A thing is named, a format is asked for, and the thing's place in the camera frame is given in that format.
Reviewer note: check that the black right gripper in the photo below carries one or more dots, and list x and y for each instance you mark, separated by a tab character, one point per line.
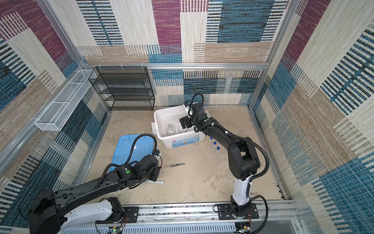
186	119

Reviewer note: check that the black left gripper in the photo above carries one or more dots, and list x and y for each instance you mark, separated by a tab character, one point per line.
157	173

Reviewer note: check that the blue-capped test tube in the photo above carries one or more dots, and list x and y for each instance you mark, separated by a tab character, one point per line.
214	148
217	153

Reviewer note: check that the test tube with blue cap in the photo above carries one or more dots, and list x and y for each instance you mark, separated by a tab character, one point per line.
210	144

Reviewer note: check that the clear glass flask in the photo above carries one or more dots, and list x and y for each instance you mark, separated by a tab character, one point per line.
170	129

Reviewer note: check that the white plastic storage bin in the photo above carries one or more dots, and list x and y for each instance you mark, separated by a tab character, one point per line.
182	137

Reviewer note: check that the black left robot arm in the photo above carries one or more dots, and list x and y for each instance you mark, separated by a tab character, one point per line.
52	211

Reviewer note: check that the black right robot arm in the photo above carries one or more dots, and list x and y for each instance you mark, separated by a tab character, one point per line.
247	160

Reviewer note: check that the white ceramic pestle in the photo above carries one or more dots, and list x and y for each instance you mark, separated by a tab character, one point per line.
160	182

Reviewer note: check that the metal tweezers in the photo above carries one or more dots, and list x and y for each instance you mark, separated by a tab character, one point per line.
173	165

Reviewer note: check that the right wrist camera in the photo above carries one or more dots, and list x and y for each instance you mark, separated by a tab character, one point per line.
188	109

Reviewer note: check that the black wire shelf rack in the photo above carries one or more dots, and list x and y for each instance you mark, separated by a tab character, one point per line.
123	88

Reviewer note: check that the white wire mesh basket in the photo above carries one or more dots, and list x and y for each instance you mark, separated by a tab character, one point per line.
60	110

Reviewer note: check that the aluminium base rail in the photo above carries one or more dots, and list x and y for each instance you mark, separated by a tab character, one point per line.
198	218

